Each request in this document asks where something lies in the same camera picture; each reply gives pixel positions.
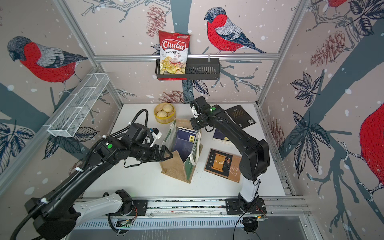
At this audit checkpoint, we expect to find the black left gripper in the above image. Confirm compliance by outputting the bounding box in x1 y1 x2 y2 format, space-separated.
131 143 175 162

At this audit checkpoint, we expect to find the navy blue hardcover book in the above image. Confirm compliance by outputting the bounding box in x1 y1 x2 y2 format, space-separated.
213 129 233 145

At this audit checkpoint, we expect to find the burlap canvas Christmas bag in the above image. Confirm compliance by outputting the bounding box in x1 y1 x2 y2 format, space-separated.
160 119 203 184

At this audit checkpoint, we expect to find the black paperback book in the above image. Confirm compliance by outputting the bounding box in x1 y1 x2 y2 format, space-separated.
226 105 257 129

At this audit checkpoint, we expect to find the brown and black cover book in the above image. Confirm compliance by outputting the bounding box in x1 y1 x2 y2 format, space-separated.
204 149 242 183

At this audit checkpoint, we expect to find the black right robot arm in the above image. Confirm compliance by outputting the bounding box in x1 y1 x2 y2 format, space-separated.
190 102 270 204

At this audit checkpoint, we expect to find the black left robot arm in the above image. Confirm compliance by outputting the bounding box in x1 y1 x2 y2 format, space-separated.
17 134 173 240

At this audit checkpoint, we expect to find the red Chuba cassava chips bag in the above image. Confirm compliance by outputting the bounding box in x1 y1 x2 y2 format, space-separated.
156 31 191 81

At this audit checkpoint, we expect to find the white steamed bun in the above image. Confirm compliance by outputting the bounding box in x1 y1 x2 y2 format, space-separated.
157 111 168 118
162 103 174 113

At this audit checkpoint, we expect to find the yellow bamboo steamer basket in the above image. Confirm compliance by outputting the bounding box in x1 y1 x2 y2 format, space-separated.
154 103 177 124

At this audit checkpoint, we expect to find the black wire wall basket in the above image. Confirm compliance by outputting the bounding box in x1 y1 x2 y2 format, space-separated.
155 58 221 81

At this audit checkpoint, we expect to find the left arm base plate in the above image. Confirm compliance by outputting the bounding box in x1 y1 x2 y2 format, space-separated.
109 200 149 217

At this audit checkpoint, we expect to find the white mesh wall shelf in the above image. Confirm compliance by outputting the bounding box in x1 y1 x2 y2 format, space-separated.
48 73 110 137

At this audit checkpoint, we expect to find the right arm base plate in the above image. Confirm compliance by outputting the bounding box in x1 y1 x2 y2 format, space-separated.
225 198 267 215

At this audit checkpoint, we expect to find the black corrugated cable conduit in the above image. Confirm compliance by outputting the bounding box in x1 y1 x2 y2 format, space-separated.
8 109 151 240

